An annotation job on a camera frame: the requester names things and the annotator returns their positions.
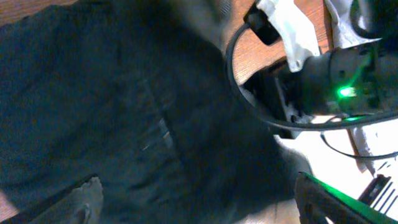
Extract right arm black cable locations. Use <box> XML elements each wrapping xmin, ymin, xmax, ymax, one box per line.
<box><xmin>225</xmin><ymin>23</ymin><xmax>398</xmax><ymax>161</ymax></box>

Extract black shorts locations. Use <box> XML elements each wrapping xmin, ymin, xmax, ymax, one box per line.
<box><xmin>1</xmin><ymin>1</ymin><xmax>299</xmax><ymax>223</ymax></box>

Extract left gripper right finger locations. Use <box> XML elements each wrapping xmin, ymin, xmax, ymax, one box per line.
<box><xmin>295</xmin><ymin>172</ymin><xmax>397</xmax><ymax>224</ymax></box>

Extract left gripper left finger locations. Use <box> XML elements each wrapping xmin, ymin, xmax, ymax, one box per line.
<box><xmin>1</xmin><ymin>174</ymin><xmax>104</xmax><ymax>224</ymax></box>

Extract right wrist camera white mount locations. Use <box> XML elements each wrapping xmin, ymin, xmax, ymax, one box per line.
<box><xmin>256</xmin><ymin>0</ymin><xmax>320</xmax><ymax>72</ymax></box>

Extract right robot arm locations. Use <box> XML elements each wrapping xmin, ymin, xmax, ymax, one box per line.
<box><xmin>233</xmin><ymin>0</ymin><xmax>397</xmax><ymax>133</ymax></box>

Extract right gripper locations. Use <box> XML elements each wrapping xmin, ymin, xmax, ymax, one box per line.
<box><xmin>242</xmin><ymin>40</ymin><xmax>397</xmax><ymax>138</ymax></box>

